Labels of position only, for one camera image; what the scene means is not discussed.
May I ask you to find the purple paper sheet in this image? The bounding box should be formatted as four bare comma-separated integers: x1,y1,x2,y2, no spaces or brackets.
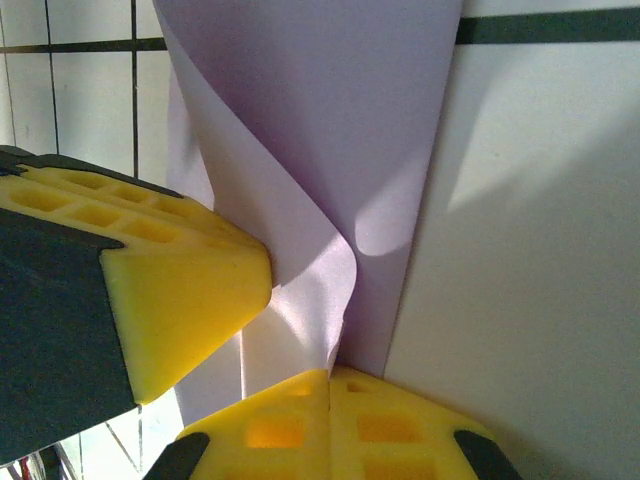
152,0,464,416

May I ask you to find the white grid table mat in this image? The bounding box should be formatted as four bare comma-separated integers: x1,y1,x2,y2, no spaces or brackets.
0,0,640,480

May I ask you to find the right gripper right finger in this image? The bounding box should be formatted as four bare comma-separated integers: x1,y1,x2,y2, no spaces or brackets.
329,364,525,480

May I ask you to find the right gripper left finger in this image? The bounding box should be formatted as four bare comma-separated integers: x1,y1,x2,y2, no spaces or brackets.
143,368,331,480

